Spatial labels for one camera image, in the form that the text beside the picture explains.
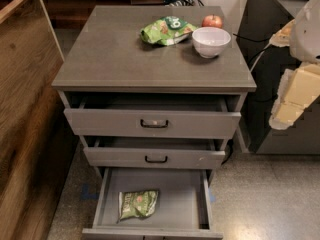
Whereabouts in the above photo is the white bowl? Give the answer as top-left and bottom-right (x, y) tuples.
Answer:
(192, 27), (231, 58)

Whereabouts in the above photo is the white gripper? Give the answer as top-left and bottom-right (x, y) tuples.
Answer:
(269, 0), (320, 130)

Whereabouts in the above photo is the bright green snack bag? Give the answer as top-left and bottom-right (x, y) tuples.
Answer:
(140, 16), (197, 46)

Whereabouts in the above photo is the wooden panel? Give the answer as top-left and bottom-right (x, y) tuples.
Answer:
(0, 0), (77, 240)

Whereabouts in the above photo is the grey drawer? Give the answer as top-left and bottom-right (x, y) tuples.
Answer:
(82, 168), (223, 240)
(84, 137), (225, 169)
(65, 94), (240, 139)

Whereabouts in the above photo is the white power cable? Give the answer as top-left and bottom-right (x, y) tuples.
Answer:
(249, 43), (271, 73)

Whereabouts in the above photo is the grey drawer cabinet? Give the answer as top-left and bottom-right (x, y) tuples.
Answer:
(51, 5), (258, 240)

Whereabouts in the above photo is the blue floor tape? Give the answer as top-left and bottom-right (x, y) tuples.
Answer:
(80, 183), (99, 200)

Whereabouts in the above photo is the red apple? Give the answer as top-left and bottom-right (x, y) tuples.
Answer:
(202, 14), (223, 28)

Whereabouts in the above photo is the grey top drawer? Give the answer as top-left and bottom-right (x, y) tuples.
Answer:
(65, 94), (240, 139)

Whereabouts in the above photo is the green jalapeno chip bag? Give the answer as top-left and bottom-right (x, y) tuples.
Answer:
(118, 190), (159, 221)

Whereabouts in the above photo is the grey middle drawer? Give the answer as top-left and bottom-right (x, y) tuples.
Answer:
(84, 137), (225, 169)

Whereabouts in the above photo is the black power cable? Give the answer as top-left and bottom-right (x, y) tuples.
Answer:
(232, 32), (272, 65)

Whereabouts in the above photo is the grey bottom drawer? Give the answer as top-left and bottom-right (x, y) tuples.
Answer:
(82, 168), (223, 240)

